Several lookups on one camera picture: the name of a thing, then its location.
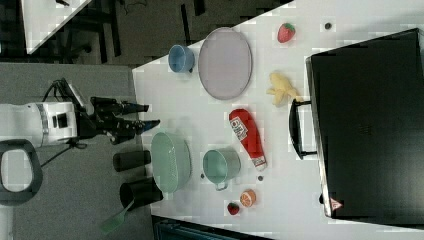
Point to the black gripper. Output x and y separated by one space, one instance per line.
105 120

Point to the red plush ketchup bottle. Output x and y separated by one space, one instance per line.
245 129

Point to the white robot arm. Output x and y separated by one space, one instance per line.
27 127

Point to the green oval strainer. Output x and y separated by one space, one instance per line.
171 162

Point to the blue cup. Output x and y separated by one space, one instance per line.
181 59

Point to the black utensil cup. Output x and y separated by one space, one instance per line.
139 193

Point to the green metal cup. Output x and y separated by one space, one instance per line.
220 166

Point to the purple round plate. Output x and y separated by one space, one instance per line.
225 63

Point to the green spatula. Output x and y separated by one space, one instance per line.
114 222

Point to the small red strawberry toy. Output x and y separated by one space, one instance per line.
233 208

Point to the orange slice toy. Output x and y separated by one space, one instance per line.
248 198

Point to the yellow peeled banana toy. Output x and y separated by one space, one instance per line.
280 87

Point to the large red strawberry toy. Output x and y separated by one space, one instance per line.
286 32

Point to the black toaster oven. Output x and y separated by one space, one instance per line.
366 102

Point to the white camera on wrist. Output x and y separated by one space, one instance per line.
73 95

